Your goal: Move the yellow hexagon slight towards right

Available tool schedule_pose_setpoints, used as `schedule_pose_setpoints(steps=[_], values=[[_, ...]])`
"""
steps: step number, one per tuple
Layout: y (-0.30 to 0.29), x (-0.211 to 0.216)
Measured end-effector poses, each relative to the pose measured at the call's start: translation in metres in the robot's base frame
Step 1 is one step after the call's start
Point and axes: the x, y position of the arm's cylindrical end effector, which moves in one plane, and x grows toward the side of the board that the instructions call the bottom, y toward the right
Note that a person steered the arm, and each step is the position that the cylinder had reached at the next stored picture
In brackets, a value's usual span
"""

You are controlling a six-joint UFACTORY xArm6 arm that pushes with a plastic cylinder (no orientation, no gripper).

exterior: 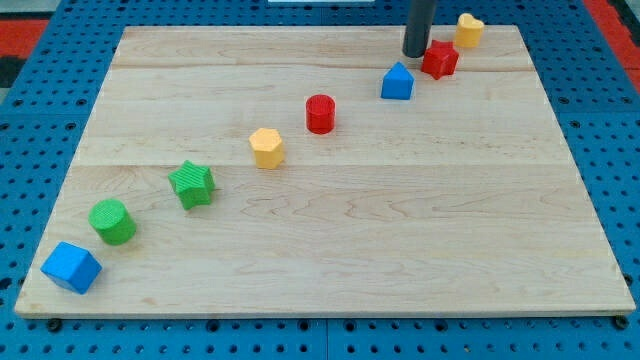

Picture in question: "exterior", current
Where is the yellow hexagon block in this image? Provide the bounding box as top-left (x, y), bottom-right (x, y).
top-left (249, 128), bottom-right (284, 169)

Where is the light wooden board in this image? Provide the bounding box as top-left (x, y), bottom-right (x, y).
top-left (15, 25), bottom-right (636, 319)

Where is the red cylinder block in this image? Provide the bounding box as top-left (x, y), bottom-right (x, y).
top-left (305, 94), bottom-right (336, 134)

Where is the blue pentagon house block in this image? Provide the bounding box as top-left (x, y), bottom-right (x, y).
top-left (381, 62), bottom-right (414, 100)

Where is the green star block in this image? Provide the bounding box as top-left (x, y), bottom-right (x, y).
top-left (168, 160), bottom-right (215, 210)

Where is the red star block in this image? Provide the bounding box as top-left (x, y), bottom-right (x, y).
top-left (421, 40), bottom-right (459, 80)

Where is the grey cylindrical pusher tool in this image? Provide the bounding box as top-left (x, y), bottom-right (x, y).
top-left (402, 0), bottom-right (437, 58)

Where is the yellow heart block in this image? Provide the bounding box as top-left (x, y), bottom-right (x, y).
top-left (454, 13), bottom-right (485, 48)

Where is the green cylinder block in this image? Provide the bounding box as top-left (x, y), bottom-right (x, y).
top-left (88, 198), bottom-right (137, 246)

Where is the blue cube block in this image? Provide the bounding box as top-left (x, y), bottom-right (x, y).
top-left (40, 242), bottom-right (102, 295)

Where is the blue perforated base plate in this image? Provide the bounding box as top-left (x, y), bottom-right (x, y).
top-left (1, 1), bottom-right (639, 359)

